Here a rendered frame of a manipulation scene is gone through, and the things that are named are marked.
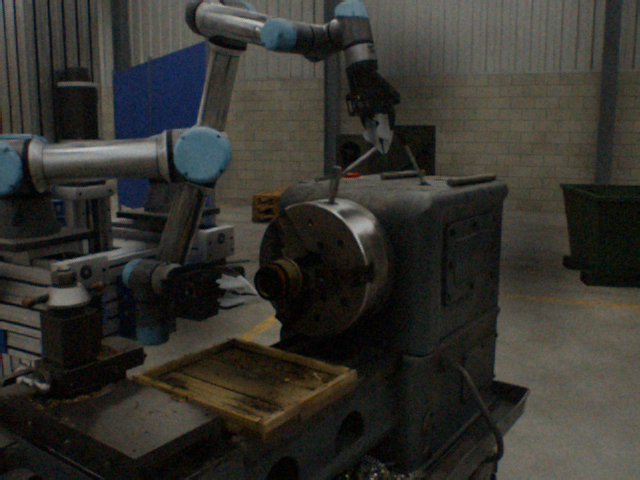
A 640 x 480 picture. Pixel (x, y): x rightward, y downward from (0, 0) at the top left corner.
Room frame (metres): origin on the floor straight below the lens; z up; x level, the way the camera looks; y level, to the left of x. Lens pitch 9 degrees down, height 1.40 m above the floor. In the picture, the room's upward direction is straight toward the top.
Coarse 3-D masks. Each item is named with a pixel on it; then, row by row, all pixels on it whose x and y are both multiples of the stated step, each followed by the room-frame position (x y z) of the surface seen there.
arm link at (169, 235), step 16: (176, 192) 1.46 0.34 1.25; (192, 192) 1.44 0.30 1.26; (208, 192) 1.47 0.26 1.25; (176, 208) 1.44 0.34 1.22; (192, 208) 1.44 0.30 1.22; (176, 224) 1.44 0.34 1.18; (192, 224) 1.45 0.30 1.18; (176, 240) 1.43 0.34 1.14; (192, 240) 1.46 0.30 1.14; (160, 256) 1.44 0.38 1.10; (176, 256) 1.44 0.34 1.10
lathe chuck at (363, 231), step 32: (320, 224) 1.36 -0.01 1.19; (352, 224) 1.33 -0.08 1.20; (320, 256) 1.36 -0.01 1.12; (352, 256) 1.31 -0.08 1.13; (384, 256) 1.35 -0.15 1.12; (320, 288) 1.36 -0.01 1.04; (352, 288) 1.31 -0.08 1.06; (384, 288) 1.35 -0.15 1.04; (320, 320) 1.36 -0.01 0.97; (352, 320) 1.31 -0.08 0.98
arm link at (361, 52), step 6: (354, 48) 1.47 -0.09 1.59; (360, 48) 1.46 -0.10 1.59; (366, 48) 1.47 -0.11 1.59; (372, 48) 1.48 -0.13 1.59; (348, 54) 1.48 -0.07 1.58; (354, 54) 1.47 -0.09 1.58; (360, 54) 1.46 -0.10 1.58; (366, 54) 1.46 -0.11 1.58; (372, 54) 1.47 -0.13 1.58; (348, 60) 1.48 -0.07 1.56; (354, 60) 1.47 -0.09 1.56; (360, 60) 1.46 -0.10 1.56; (366, 60) 1.46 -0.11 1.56; (372, 60) 1.47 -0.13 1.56; (348, 66) 1.49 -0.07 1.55
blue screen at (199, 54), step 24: (192, 48) 6.66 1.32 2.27; (120, 72) 9.34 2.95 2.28; (144, 72) 8.24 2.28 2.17; (168, 72) 7.37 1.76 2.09; (192, 72) 6.67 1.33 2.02; (120, 96) 9.40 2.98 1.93; (144, 96) 8.28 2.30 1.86; (168, 96) 7.40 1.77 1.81; (192, 96) 6.69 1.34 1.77; (120, 120) 9.45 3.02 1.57; (144, 120) 8.31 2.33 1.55; (168, 120) 7.42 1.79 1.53; (192, 120) 6.71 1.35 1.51; (120, 192) 9.64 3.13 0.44; (144, 192) 8.44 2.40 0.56
